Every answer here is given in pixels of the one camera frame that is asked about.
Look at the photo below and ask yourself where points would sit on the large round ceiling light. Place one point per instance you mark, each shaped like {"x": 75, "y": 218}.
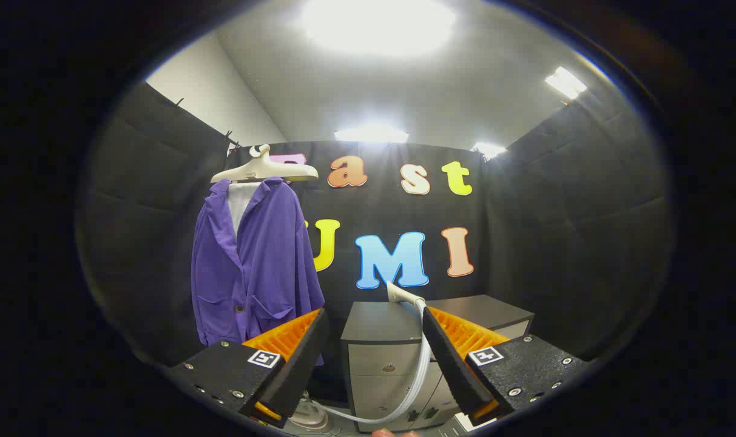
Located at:
{"x": 377, "y": 24}

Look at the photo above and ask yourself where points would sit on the white undershirt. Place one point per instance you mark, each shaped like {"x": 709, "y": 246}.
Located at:
{"x": 239, "y": 203}

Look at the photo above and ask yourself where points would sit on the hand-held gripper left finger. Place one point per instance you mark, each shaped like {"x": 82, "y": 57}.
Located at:
{"x": 301, "y": 364}

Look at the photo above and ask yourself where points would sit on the white sheet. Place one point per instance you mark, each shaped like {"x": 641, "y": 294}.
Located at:
{"x": 474, "y": 423}

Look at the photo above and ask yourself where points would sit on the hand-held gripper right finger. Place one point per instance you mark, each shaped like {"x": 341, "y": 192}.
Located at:
{"x": 449, "y": 364}

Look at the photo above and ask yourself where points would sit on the white clothes hanger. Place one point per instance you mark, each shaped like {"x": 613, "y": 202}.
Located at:
{"x": 264, "y": 169}

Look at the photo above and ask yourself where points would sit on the ceiling light panel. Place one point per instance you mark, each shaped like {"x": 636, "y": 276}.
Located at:
{"x": 371, "y": 134}
{"x": 488, "y": 150}
{"x": 565, "y": 82}

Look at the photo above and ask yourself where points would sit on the grey drawer cabinet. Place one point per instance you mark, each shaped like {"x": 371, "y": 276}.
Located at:
{"x": 380, "y": 358}

